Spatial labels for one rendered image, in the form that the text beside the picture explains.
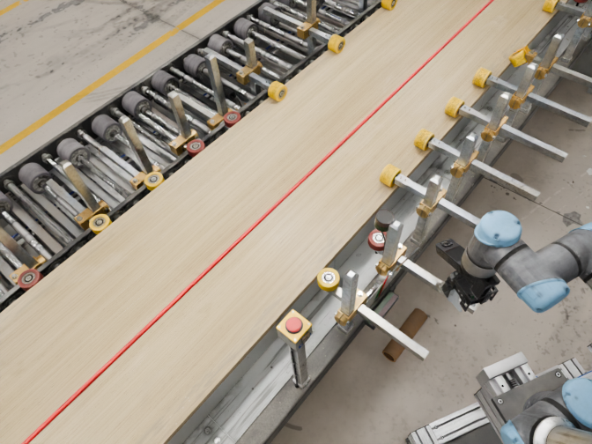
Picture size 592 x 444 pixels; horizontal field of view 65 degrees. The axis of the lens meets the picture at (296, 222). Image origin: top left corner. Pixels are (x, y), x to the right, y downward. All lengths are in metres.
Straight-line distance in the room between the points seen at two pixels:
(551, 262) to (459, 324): 1.77
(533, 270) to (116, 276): 1.41
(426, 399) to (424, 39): 1.82
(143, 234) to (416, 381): 1.50
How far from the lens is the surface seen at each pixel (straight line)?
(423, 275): 1.78
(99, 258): 1.92
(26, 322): 1.92
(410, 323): 2.55
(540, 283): 0.93
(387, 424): 2.47
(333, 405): 2.47
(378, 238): 1.78
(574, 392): 1.31
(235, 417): 1.85
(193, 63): 2.68
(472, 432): 2.32
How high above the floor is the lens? 2.40
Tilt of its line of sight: 56 degrees down
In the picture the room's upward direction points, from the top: 5 degrees counter-clockwise
